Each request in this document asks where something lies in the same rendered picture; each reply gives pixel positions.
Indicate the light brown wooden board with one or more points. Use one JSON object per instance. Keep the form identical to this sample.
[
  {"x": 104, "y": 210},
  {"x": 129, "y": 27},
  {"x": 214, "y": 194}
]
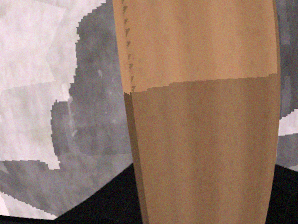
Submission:
[{"x": 201, "y": 88}]

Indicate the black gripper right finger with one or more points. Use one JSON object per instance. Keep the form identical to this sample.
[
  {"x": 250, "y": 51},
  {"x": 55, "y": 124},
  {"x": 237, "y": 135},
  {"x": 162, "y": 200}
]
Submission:
[{"x": 283, "y": 207}]

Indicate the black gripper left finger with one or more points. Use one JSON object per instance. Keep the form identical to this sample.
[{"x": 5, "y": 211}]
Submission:
[{"x": 115, "y": 203}]

